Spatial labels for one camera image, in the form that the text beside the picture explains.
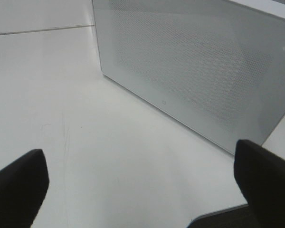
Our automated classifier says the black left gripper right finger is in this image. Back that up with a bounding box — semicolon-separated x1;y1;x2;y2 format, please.
234;140;285;228

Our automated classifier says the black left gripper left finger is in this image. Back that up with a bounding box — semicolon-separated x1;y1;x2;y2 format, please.
0;149;49;228

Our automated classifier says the white microwave door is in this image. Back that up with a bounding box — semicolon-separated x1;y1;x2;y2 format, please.
92;0;285;153

